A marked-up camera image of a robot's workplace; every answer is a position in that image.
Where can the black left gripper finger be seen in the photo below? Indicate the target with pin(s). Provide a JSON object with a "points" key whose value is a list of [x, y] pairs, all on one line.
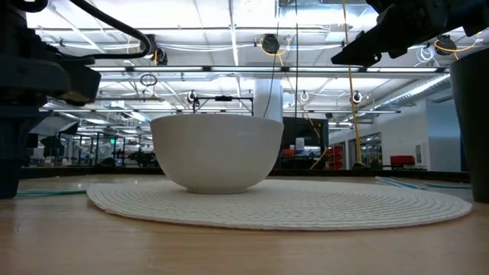
{"points": [[9, 153]]}

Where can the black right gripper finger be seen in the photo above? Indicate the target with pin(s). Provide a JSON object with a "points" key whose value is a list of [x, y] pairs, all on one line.
{"points": [[395, 47], [359, 49]]}

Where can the green plastic utensil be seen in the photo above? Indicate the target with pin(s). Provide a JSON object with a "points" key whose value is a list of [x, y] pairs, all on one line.
{"points": [[53, 193]]}

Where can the dark tall plastic cup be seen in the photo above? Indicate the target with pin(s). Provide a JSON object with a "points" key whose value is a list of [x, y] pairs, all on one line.
{"points": [[475, 133]]}

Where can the teal plastic utensil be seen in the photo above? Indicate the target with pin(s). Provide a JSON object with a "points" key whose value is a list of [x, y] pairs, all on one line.
{"points": [[447, 186]]}

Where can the white ceramic bowl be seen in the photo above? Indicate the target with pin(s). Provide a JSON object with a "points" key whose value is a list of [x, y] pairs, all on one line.
{"points": [[217, 153]]}

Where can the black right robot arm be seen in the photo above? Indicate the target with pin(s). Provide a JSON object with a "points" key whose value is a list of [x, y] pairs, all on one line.
{"points": [[475, 15]]}

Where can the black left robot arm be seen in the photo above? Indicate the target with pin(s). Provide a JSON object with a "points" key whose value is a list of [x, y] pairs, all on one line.
{"points": [[19, 26]]}

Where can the black cabinet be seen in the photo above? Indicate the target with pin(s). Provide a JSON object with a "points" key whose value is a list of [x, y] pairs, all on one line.
{"points": [[305, 130]]}

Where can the white building column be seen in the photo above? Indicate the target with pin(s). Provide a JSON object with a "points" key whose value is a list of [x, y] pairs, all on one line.
{"points": [[268, 99]]}

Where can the red storage bin rack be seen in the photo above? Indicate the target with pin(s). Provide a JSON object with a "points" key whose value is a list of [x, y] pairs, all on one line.
{"points": [[335, 157]]}

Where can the red box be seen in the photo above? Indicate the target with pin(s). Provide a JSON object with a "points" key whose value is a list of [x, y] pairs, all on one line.
{"points": [[402, 160]]}

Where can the white woven round placemat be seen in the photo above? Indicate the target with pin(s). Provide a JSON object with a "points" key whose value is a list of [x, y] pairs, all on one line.
{"points": [[279, 208]]}

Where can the black workstation frame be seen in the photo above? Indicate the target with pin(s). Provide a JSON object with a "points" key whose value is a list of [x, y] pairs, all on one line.
{"points": [[96, 151]]}

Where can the black table border rail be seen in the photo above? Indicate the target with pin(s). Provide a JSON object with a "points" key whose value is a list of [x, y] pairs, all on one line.
{"points": [[95, 172]]}

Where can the black overhead frame rig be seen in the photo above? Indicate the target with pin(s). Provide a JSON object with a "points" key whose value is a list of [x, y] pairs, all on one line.
{"points": [[223, 98]]}

